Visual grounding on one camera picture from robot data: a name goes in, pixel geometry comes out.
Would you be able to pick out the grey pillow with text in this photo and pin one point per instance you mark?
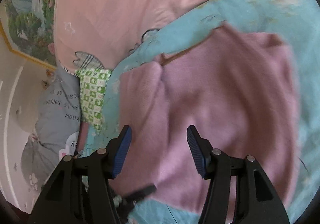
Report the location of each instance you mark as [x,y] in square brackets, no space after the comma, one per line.
[56,130]

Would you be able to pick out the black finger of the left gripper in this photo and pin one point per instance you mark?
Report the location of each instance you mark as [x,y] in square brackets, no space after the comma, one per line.
[125,204]

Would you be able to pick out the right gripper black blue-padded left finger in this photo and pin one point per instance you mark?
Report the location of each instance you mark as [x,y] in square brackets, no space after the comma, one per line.
[78,189]

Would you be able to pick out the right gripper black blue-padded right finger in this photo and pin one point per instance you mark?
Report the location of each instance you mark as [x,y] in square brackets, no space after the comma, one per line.
[256,199]

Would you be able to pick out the landscape wall painting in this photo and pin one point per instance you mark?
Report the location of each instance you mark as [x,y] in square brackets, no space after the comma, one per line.
[27,27]

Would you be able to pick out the pink knitted sweater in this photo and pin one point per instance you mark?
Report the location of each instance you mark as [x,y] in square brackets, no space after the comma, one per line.
[236,88]

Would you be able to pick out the teal floral bed sheet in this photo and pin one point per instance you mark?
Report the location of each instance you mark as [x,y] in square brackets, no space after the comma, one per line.
[296,21]

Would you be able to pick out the green white checkered pillow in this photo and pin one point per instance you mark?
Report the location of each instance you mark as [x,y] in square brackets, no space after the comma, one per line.
[93,84]

